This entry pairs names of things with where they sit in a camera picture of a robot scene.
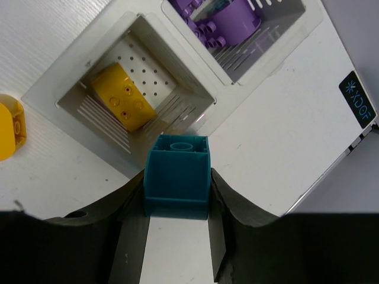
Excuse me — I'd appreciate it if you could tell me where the cyan lego brick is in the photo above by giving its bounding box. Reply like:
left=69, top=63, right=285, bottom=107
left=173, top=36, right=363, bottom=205
left=143, top=134, right=211, bottom=220

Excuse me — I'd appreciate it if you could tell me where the xdof logo sticker right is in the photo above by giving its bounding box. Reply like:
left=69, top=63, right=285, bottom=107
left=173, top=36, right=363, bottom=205
left=339, top=71, right=376, bottom=129

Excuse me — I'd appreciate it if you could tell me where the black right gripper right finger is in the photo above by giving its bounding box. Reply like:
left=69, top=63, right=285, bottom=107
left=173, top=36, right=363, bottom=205
left=208, top=170, right=378, bottom=283

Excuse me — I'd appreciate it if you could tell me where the purple round lego piece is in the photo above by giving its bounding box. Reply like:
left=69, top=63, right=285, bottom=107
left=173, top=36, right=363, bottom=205
left=210, top=0, right=262, bottom=47

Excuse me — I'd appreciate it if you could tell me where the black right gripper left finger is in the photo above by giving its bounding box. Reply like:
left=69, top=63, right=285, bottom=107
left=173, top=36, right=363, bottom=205
left=1, top=173, right=150, bottom=283

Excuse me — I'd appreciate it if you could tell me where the yellow round lego piece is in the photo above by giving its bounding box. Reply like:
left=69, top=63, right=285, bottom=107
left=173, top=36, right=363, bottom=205
left=91, top=63, right=156, bottom=133

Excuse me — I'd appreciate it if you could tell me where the white slotted container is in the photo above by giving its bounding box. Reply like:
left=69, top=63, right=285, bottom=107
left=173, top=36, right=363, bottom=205
left=22, top=1, right=323, bottom=178

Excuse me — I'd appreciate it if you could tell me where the purple curved lego brick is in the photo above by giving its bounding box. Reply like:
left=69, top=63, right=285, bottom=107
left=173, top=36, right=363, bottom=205
left=172, top=1, right=229, bottom=48

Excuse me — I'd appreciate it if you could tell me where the yellow curved lego brick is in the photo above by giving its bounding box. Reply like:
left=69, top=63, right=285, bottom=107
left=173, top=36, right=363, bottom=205
left=0, top=94, right=27, bottom=161

